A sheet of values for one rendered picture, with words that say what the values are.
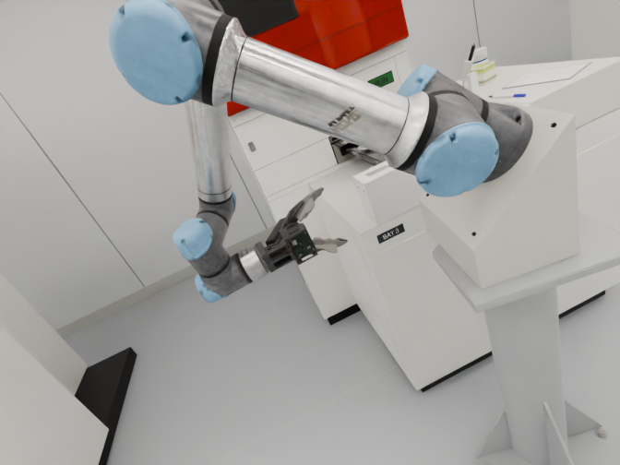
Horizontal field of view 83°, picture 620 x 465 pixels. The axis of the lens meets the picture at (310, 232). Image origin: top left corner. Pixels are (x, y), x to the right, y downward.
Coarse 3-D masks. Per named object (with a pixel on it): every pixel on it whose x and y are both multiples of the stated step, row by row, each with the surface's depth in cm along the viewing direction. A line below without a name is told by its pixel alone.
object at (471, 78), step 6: (468, 66) 123; (462, 72) 126; (468, 72) 125; (474, 72) 124; (462, 78) 128; (468, 78) 125; (474, 78) 124; (468, 84) 126; (474, 84) 125; (474, 90) 126
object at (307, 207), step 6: (312, 192) 80; (318, 192) 80; (306, 198) 79; (312, 198) 78; (306, 204) 79; (312, 204) 77; (300, 210) 80; (306, 210) 78; (300, 216) 80; (306, 216) 81
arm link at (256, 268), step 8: (248, 248) 78; (240, 256) 77; (248, 256) 77; (256, 256) 76; (248, 264) 76; (256, 264) 76; (264, 264) 77; (248, 272) 76; (256, 272) 77; (264, 272) 78
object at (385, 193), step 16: (352, 176) 106; (368, 176) 102; (384, 176) 99; (400, 176) 100; (368, 192) 100; (384, 192) 101; (400, 192) 102; (416, 192) 104; (368, 208) 105; (384, 208) 103; (400, 208) 104
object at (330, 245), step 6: (312, 240) 85; (318, 240) 84; (324, 240) 85; (330, 240) 85; (336, 240) 86; (342, 240) 85; (318, 246) 82; (324, 246) 83; (330, 246) 83; (336, 246) 84; (330, 252) 81; (336, 252) 81
